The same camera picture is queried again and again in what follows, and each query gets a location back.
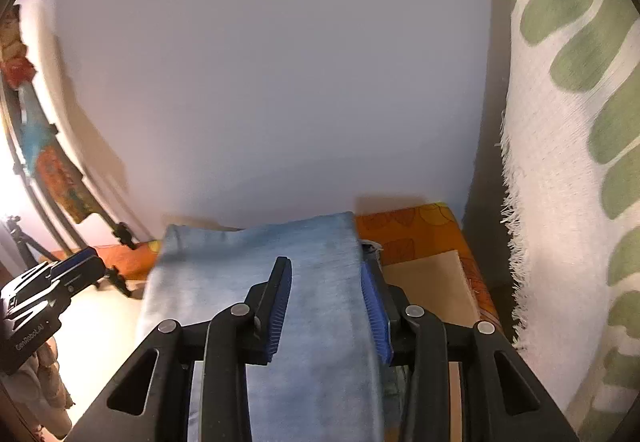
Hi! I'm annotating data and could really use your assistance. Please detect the person's left hand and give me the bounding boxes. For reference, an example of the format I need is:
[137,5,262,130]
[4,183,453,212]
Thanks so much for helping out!
[10,337,76,440]

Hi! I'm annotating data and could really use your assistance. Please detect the small black tripod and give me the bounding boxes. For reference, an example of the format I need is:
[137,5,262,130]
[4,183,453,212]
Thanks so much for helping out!
[2,216,61,267]

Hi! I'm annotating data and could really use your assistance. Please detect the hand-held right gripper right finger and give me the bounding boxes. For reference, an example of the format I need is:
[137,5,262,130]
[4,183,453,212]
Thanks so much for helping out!
[361,258,581,442]

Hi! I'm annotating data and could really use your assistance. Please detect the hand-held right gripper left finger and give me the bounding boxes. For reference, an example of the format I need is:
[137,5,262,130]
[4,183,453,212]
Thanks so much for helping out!
[65,257,292,442]

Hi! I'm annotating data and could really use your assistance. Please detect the tall grey tripod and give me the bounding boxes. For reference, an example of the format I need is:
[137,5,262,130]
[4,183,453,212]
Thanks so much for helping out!
[0,72,158,297]

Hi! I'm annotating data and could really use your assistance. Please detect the light blue denim pants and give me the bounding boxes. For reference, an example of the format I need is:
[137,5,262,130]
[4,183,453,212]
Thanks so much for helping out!
[136,211,401,442]

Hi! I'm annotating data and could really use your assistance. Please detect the colourful hanging scarf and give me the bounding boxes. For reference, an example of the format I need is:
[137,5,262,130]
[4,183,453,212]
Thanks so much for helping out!
[0,4,101,225]

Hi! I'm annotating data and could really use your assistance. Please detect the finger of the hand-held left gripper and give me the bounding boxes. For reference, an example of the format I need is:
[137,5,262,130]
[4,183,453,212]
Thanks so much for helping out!
[50,247,107,295]

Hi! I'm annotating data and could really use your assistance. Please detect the beige table mat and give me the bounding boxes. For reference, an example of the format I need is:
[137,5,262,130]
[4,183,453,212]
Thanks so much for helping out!
[50,249,481,442]

